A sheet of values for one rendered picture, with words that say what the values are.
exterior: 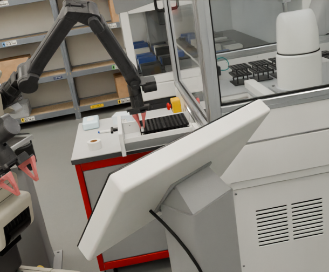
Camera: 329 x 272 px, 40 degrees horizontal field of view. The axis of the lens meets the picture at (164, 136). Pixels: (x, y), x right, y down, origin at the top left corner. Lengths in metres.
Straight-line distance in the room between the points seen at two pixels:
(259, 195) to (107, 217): 0.88
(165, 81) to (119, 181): 2.06
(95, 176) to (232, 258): 1.24
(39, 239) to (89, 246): 1.63
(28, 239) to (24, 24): 3.90
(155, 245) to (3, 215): 0.99
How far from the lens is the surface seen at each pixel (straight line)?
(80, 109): 5.79
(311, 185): 1.79
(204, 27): 1.50
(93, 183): 2.34
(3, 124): 1.39
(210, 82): 1.53
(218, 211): 1.12
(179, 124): 2.05
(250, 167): 1.66
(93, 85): 6.24
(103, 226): 0.99
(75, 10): 1.66
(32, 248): 2.74
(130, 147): 2.00
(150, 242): 2.51
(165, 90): 2.90
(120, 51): 1.82
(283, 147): 1.67
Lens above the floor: 1.54
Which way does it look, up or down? 19 degrees down
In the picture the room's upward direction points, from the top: 9 degrees counter-clockwise
